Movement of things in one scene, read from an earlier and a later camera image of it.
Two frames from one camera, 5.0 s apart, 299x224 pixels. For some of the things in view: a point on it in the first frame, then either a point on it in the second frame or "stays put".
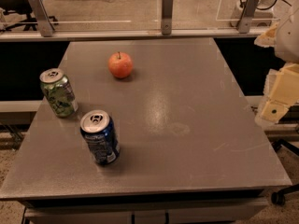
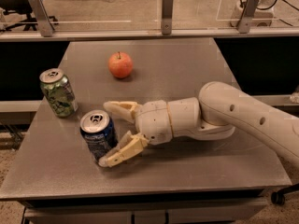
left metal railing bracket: [45, 24] stays put
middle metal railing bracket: [167, 8] stays put
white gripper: [289, 41] → [153, 119]
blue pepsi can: [100, 133] stays put
